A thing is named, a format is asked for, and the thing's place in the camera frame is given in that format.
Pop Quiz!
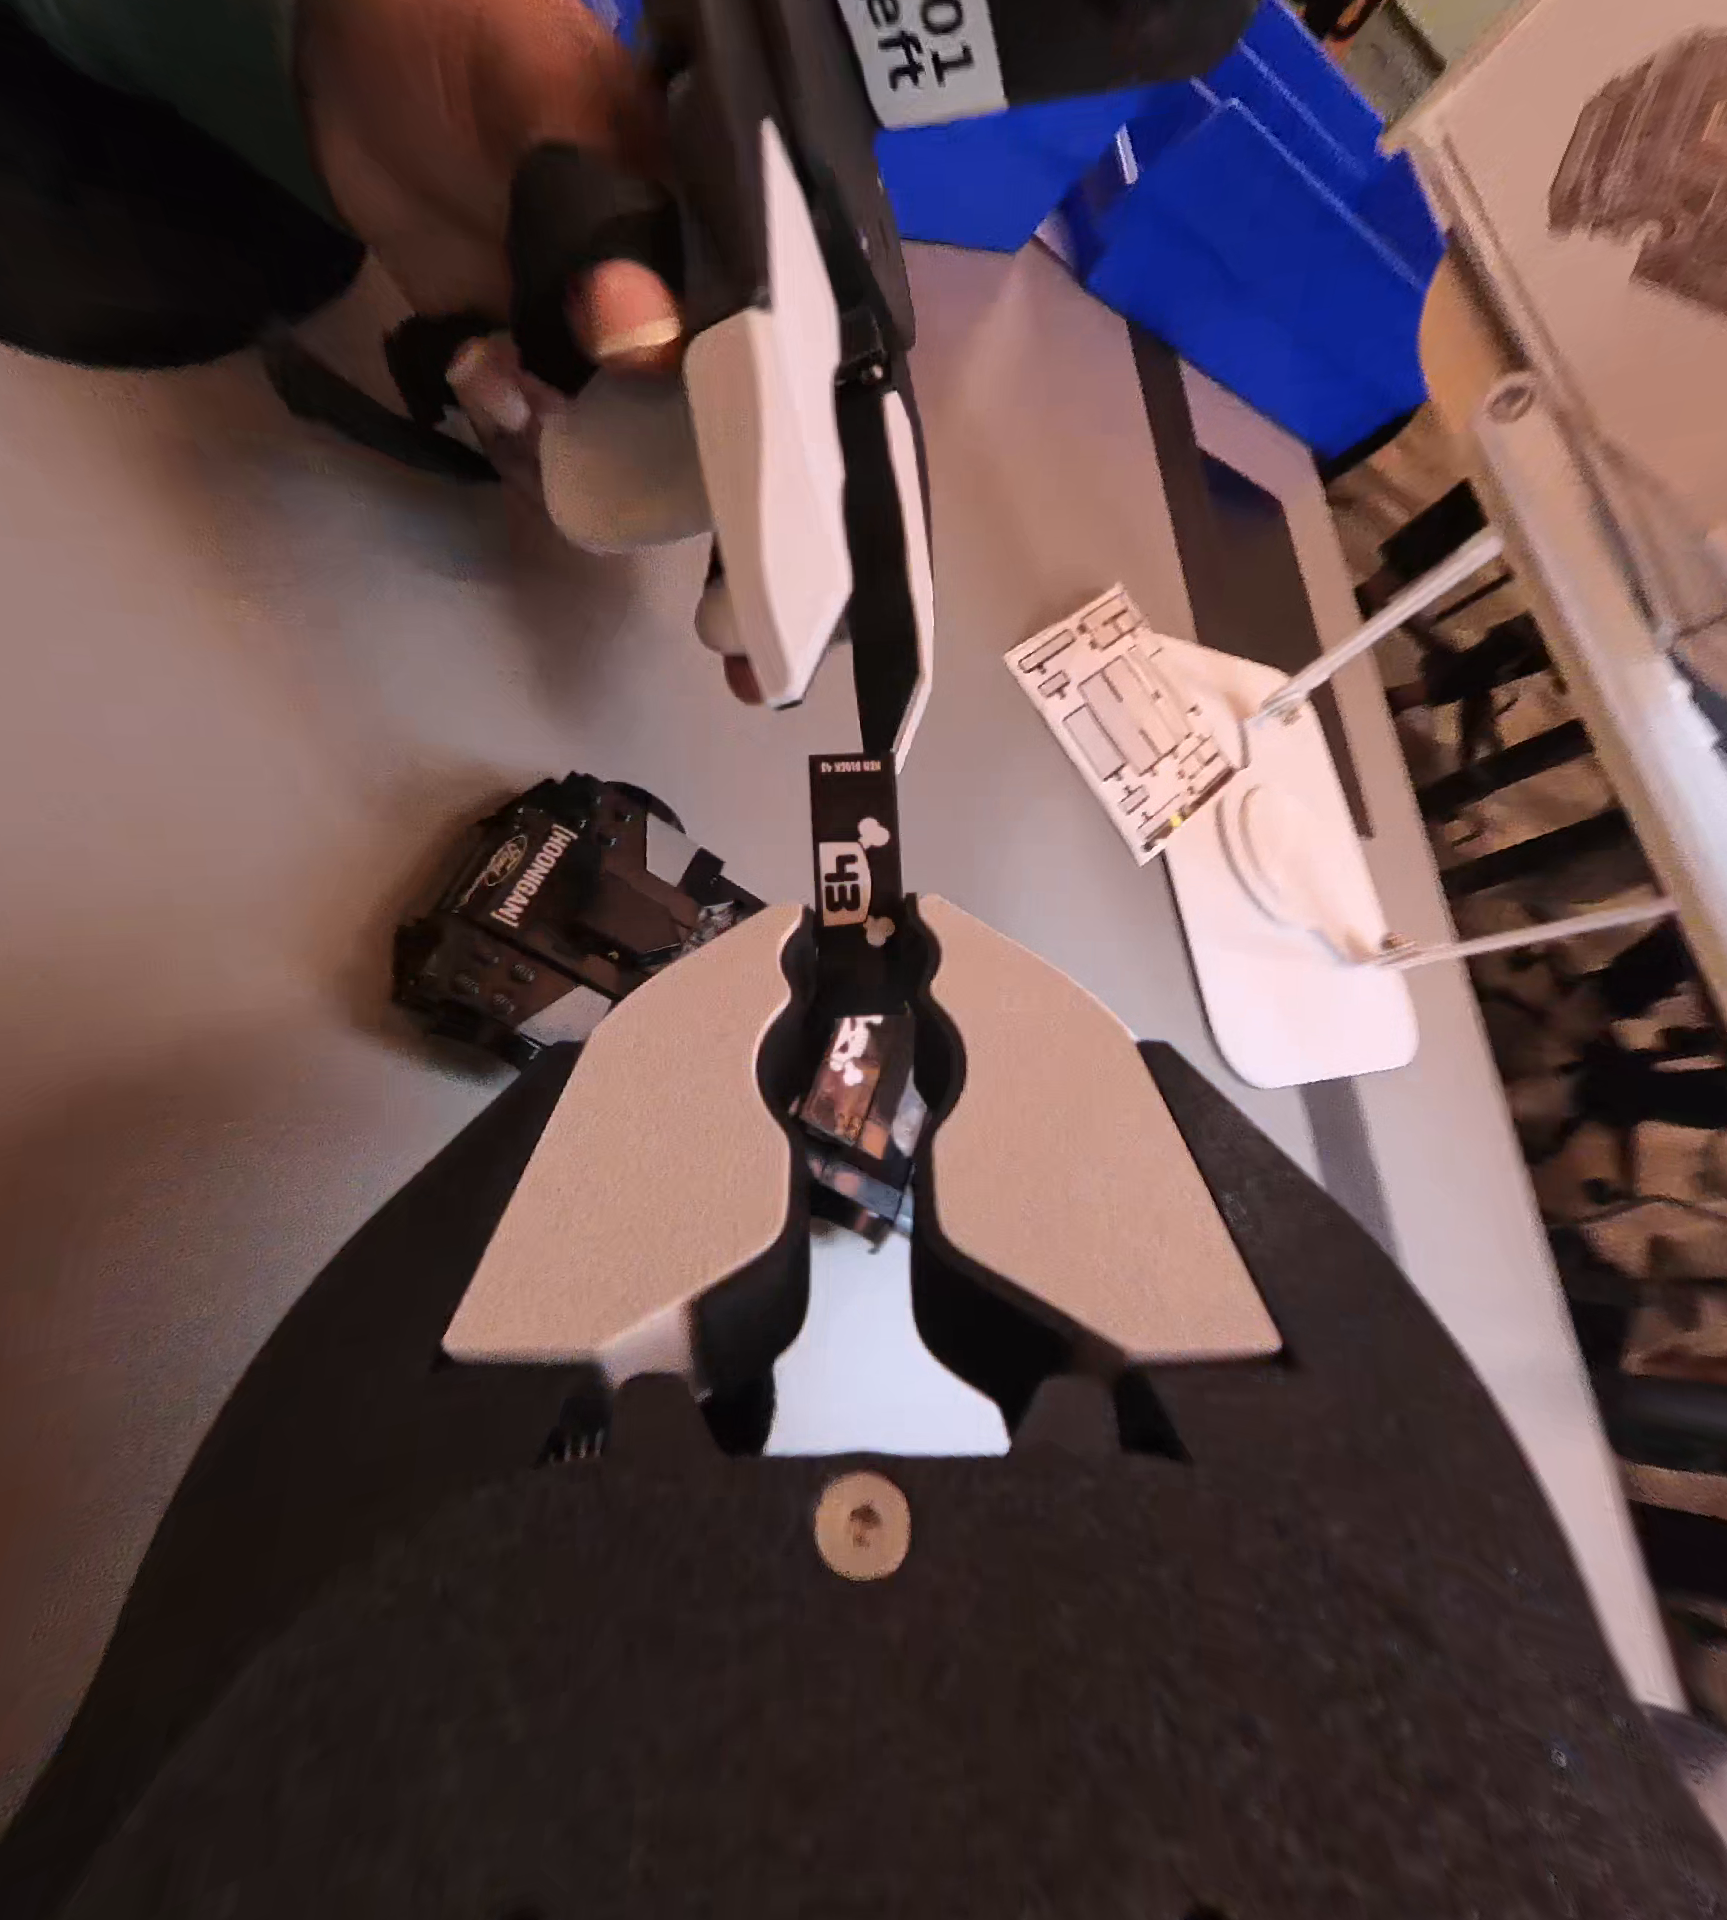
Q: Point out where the white sticker sheet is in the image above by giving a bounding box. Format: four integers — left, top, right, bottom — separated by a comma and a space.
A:
1002, 585, 1254, 866

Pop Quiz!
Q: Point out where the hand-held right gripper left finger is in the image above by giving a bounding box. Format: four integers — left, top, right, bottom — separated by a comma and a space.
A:
444, 895, 829, 1419

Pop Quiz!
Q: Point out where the person's left forearm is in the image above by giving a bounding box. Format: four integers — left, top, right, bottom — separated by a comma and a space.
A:
24, 0, 354, 227

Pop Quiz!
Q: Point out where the person's left hand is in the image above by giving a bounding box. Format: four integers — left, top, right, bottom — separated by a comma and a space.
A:
293, 0, 697, 452

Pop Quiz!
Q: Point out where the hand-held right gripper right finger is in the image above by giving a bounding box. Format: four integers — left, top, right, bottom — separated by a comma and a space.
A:
901, 892, 1288, 1397

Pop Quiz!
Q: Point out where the white booklet stand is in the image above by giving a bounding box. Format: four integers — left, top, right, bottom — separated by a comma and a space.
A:
1163, 271, 1727, 1142

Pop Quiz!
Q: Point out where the black numbered lego tile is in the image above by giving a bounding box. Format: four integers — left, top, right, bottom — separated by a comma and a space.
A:
804, 744, 913, 947

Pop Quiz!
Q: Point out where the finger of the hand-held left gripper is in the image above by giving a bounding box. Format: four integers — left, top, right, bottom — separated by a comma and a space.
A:
685, 115, 883, 718
852, 286, 945, 770

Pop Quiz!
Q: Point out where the blue storage bin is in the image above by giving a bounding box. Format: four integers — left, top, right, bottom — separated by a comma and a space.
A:
864, 77, 1241, 259
1074, 0, 1439, 460

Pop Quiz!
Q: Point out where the black lego car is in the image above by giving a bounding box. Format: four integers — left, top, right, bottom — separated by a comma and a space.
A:
394, 775, 766, 1059

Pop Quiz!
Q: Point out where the black striped lego piece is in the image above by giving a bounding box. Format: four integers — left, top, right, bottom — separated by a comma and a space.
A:
789, 1006, 943, 1237

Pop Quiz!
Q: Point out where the lego instruction booklet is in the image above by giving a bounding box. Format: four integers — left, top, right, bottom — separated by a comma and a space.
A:
1387, 0, 1727, 648

